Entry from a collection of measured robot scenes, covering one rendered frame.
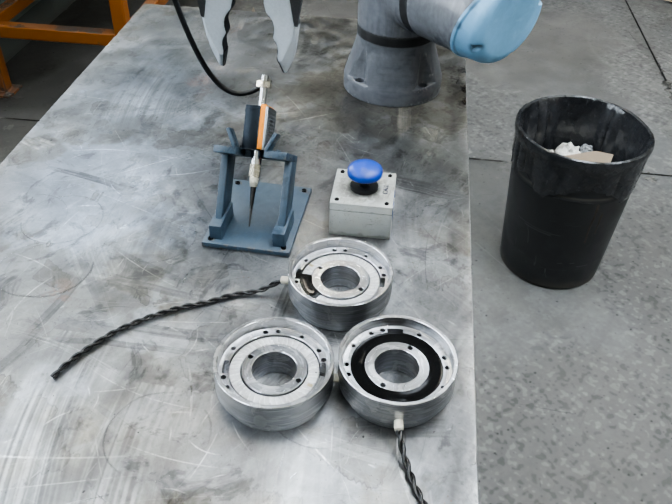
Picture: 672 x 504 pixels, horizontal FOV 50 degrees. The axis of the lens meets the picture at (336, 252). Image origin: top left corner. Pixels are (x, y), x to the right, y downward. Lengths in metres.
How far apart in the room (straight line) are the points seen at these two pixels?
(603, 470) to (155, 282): 1.16
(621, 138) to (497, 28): 1.13
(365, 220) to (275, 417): 0.29
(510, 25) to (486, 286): 1.14
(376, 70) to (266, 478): 0.65
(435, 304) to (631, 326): 1.30
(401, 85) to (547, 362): 0.97
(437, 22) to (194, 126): 0.36
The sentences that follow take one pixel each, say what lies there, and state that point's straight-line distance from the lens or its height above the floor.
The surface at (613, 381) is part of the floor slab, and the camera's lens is 1.85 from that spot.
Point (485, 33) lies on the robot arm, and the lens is 0.93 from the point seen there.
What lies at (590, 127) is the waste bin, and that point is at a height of 0.35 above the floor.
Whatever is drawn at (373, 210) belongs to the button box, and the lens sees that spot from 0.79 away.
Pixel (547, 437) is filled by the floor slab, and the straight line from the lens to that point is 1.69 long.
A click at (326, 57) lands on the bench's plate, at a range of 1.23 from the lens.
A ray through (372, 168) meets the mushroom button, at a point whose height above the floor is 0.87.
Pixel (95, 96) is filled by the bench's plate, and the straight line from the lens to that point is 1.14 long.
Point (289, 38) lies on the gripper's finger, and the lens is 0.74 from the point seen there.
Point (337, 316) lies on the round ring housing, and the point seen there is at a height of 0.83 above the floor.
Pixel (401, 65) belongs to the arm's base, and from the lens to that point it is 1.07.
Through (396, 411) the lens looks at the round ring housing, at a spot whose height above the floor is 0.83.
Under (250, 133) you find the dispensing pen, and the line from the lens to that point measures 0.78.
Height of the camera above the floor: 1.31
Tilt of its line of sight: 40 degrees down
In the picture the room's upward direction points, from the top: 2 degrees clockwise
